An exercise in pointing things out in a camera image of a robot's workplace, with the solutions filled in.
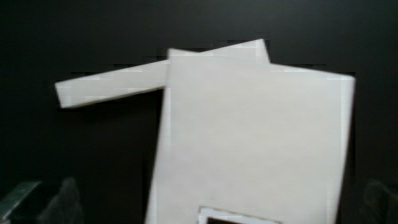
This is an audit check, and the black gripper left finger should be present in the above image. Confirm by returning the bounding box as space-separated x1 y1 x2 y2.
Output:
0 178 84 224

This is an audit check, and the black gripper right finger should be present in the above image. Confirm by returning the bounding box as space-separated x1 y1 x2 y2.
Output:
361 180 398 224

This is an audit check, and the white cabinet top box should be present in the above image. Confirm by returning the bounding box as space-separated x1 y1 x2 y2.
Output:
144 48 357 224

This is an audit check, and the white cabinet body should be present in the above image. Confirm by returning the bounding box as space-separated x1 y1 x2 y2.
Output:
55 39 270 108

